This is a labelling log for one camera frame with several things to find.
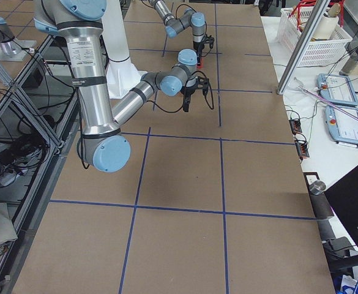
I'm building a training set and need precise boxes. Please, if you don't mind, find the white pedestal column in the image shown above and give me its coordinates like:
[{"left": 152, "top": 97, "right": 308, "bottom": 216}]
[{"left": 102, "top": 0, "right": 144, "bottom": 99}]

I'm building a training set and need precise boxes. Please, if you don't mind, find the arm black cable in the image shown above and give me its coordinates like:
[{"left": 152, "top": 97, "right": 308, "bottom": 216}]
[
  {"left": 140, "top": 0, "right": 215, "bottom": 58},
  {"left": 151, "top": 70, "right": 215, "bottom": 113}
]

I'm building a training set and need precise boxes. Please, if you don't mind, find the metal cup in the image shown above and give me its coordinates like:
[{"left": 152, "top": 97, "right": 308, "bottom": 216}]
[{"left": 308, "top": 179, "right": 326, "bottom": 195}]

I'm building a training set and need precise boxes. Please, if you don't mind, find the reacher grabber stick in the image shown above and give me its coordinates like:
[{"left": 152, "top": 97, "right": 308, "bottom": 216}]
[{"left": 294, "top": 77, "right": 349, "bottom": 111}]

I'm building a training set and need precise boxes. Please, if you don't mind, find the aluminium frame post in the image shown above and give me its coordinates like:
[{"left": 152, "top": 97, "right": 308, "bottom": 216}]
[{"left": 277, "top": 0, "right": 330, "bottom": 95}]

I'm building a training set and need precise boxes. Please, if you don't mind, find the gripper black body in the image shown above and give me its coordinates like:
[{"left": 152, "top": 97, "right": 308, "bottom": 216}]
[
  {"left": 193, "top": 41, "right": 204, "bottom": 52},
  {"left": 184, "top": 85, "right": 197, "bottom": 97}
]

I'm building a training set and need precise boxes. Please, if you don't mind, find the teach pendant near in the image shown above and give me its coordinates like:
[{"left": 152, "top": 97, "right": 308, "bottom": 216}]
[{"left": 325, "top": 106, "right": 358, "bottom": 146}]

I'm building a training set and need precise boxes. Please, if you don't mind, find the teach pendant far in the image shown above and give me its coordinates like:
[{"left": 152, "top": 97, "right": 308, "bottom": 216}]
[{"left": 317, "top": 73, "right": 358, "bottom": 107}]

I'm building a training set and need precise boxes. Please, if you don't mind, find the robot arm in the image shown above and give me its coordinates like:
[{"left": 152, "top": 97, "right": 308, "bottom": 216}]
[
  {"left": 148, "top": 0, "right": 207, "bottom": 68},
  {"left": 34, "top": 1, "right": 198, "bottom": 173}
]

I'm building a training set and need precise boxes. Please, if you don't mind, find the white plastic basket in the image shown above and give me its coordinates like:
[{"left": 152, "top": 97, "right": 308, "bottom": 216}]
[{"left": 277, "top": 7, "right": 352, "bottom": 67}]

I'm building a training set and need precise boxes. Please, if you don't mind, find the teach pendant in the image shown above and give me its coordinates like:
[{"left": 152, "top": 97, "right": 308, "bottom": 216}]
[
  {"left": 317, "top": 73, "right": 358, "bottom": 107},
  {"left": 325, "top": 106, "right": 358, "bottom": 146}
]

